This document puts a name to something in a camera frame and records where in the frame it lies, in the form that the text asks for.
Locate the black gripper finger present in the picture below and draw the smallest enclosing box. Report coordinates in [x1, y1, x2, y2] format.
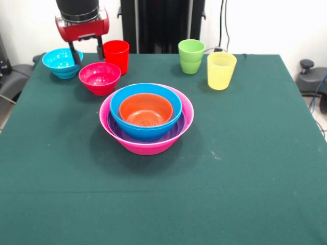
[67, 41, 84, 66]
[95, 36, 106, 61]

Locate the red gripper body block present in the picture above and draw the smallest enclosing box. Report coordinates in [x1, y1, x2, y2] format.
[55, 7, 110, 42]

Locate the small crimson bowl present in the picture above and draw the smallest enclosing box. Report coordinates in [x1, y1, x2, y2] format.
[78, 62, 122, 96]

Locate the medium blue bowl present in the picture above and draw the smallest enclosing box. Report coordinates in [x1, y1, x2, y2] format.
[110, 83, 183, 131]
[112, 112, 182, 142]

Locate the small orange bowl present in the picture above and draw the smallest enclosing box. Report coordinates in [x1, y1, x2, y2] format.
[119, 93, 174, 128]

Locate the purple shallow bowl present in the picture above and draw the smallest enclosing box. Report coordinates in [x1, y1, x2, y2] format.
[107, 109, 186, 145]

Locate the large pink bowl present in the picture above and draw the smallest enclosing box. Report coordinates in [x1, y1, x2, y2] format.
[99, 83, 195, 156]

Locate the yellow cup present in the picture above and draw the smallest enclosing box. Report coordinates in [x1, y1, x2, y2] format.
[207, 52, 238, 91]

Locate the small blue bowl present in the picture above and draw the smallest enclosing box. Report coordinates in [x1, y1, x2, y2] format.
[51, 66, 80, 80]
[42, 47, 84, 74]

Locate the red cup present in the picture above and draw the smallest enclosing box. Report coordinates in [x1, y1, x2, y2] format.
[102, 39, 130, 76]

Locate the green cup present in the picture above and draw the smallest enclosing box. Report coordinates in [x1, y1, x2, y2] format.
[178, 39, 206, 75]

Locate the dark green tablecloth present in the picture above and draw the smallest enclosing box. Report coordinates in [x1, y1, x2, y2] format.
[0, 52, 327, 245]

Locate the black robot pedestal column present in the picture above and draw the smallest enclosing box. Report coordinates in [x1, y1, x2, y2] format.
[117, 0, 206, 54]

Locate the black wall cable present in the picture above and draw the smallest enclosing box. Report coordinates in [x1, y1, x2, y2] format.
[213, 0, 231, 54]

